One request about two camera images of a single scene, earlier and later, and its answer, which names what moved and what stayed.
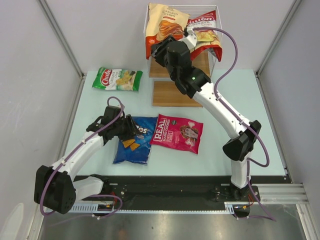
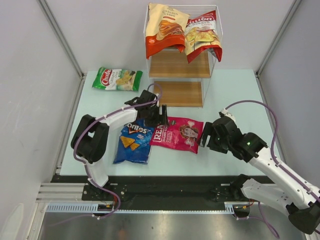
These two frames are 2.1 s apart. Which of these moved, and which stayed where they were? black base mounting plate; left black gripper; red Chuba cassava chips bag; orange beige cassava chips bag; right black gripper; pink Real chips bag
Moved: right black gripper; left black gripper
Stayed: orange beige cassava chips bag; pink Real chips bag; black base mounting plate; red Chuba cassava chips bag
